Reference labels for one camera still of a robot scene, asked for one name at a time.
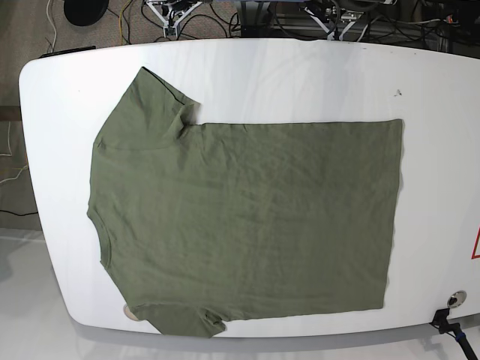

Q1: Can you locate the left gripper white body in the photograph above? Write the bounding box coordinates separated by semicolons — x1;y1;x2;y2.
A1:
303;3;362;41

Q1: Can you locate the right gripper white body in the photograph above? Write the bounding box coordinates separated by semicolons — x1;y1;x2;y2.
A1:
145;0;203;37

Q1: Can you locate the olive green T-shirt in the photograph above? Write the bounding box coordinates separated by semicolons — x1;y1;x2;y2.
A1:
87;68;404;337

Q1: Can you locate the black round stand base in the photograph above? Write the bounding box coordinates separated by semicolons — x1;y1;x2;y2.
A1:
64;0;109;27

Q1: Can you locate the black flat device on edge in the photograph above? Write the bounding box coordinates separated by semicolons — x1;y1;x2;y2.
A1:
39;46;96;59

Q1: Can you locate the left table grommet hole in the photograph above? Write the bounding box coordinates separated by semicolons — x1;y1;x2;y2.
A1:
123;304;140;322

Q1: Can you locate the table grommet hole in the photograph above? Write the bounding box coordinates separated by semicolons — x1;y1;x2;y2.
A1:
447;290;467;308
123;304;140;322

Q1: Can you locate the right table grommet hole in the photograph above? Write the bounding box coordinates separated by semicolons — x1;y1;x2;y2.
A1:
447;290;467;308

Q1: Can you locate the yellow cable on floor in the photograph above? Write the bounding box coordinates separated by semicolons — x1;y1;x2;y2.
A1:
118;0;133;46

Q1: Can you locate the aluminium frame base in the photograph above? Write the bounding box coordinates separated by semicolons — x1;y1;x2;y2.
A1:
234;0;382;41

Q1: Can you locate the black clamp with cable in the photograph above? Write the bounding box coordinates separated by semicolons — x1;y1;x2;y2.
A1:
430;308;479;360

